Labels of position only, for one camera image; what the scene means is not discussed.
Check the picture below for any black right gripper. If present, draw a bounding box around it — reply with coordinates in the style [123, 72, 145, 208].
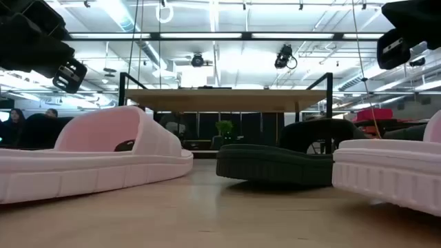
[381, 0, 441, 50]

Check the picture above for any pink rubber slide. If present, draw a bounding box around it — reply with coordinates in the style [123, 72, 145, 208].
[331, 110, 441, 218]
[0, 105, 194, 205]

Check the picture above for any red plastic bin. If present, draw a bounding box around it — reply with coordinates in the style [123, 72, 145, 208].
[353, 107, 394, 123]

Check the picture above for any round black ceiling device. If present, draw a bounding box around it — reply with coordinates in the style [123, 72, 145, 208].
[190, 52, 205, 68]

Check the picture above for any black overhead light bar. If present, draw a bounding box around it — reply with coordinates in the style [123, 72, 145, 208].
[63, 31, 387, 43]

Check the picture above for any green potted plant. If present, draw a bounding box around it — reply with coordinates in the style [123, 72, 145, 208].
[214, 119, 235, 145]

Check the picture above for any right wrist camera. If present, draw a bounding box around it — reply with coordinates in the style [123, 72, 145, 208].
[376, 28, 411, 71]

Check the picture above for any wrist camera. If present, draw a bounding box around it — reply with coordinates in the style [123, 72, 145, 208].
[52, 57, 88, 94]
[376, 28, 411, 71]

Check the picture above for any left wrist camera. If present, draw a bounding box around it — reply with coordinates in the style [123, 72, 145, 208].
[52, 57, 88, 94]

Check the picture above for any black hanging cable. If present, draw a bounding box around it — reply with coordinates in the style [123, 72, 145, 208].
[126, 0, 139, 90]

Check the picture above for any white cable ring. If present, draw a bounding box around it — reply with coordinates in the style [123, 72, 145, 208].
[155, 1, 174, 25]

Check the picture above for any black overhead camera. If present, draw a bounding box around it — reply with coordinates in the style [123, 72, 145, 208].
[274, 43, 298, 70]

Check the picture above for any wooden shelf with black frame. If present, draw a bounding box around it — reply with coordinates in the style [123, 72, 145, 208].
[118, 72, 334, 155]

